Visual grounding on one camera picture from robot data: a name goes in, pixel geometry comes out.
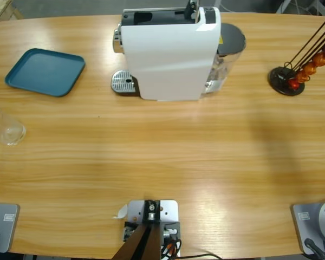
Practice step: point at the white capsule coffee machine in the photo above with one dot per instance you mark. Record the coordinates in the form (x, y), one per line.
(165, 54)

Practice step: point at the clear drinking glass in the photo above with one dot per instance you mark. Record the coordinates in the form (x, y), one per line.
(12, 132)

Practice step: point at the red coffee capsule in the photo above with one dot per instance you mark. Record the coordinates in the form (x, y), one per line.
(294, 84)

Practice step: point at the orange coffee capsule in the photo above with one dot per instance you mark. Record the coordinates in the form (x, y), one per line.
(320, 60)
(302, 77)
(310, 69)

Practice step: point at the white paper tape scrap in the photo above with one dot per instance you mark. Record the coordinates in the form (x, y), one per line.
(122, 211)

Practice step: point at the black capsule holder with rods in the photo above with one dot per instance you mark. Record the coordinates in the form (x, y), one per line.
(277, 78)

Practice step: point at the teal plastic tray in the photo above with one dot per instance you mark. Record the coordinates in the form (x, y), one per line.
(43, 71)

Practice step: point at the wooden pallet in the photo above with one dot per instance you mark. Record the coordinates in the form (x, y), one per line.
(0, 9)

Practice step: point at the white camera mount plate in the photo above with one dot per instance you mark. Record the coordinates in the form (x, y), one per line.
(169, 210)

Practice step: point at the dark camera post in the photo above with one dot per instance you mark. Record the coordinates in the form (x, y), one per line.
(140, 243)

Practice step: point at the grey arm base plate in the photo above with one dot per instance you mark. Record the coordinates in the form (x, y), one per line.
(5, 230)
(303, 227)

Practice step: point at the white metal frame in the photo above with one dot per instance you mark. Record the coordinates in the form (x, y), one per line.
(285, 4)

